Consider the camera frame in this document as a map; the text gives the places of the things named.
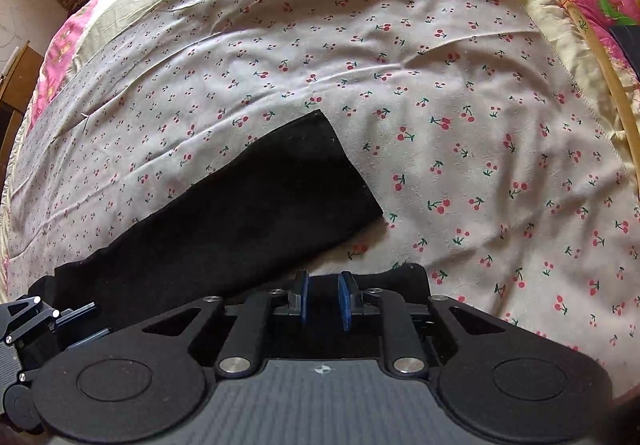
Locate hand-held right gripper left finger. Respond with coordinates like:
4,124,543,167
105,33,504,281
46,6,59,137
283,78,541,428
141,270,312,379

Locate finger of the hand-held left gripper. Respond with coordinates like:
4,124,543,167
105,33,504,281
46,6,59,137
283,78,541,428
19,326,112,382
0,295,97,343

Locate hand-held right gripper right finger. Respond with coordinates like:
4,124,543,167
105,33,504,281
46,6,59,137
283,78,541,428
337,270,507,379

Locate black pants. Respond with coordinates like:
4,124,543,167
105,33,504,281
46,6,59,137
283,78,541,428
30,109,431,361

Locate cherry print bedsheet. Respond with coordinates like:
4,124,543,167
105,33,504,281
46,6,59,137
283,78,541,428
0,0,640,376

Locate wooden side cabinet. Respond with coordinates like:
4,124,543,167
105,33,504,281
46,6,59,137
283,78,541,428
0,40,46,186

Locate black headboard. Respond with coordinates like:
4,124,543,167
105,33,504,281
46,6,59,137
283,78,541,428
612,22,640,72

